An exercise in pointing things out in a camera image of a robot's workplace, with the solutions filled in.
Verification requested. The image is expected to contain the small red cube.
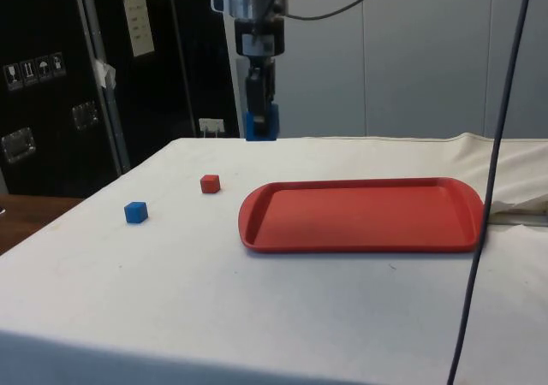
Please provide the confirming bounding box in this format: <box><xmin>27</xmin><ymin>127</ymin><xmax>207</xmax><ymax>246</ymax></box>
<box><xmin>200</xmin><ymin>173</ymin><xmax>222</xmax><ymax>196</ymax></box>

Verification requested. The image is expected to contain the pale grey locker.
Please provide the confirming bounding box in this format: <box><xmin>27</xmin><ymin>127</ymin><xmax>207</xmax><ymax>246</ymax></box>
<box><xmin>225</xmin><ymin>0</ymin><xmax>366</xmax><ymax>140</ymax></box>

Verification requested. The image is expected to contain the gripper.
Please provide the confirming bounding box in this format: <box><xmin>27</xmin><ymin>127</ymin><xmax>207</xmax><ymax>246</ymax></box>
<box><xmin>234</xmin><ymin>16</ymin><xmax>286</xmax><ymax>135</ymax></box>

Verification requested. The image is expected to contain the red tray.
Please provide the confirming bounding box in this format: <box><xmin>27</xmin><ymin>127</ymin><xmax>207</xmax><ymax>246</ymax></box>
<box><xmin>237</xmin><ymin>175</ymin><xmax>486</xmax><ymax>256</ymax></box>

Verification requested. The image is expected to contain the large blue block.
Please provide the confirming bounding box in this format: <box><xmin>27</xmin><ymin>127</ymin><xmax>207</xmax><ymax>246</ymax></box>
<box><xmin>244</xmin><ymin>102</ymin><xmax>281</xmax><ymax>143</ymax></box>

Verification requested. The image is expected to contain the black cabinet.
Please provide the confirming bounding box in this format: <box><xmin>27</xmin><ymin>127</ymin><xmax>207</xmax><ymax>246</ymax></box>
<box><xmin>0</xmin><ymin>0</ymin><xmax>241</xmax><ymax>198</ymax></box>

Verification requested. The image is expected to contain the small blue cube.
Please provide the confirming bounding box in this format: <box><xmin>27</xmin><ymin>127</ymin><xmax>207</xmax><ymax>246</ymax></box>
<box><xmin>123</xmin><ymin>200</ymin><xmax>150</xmax><ymax>225</ymax></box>

